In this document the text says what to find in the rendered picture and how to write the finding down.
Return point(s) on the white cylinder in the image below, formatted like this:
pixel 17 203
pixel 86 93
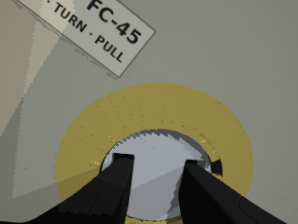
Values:
pixel 159 157

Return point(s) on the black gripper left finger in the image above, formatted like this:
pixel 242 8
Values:
pixel 104 200

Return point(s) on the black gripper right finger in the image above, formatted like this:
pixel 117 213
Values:
pixel 206 200

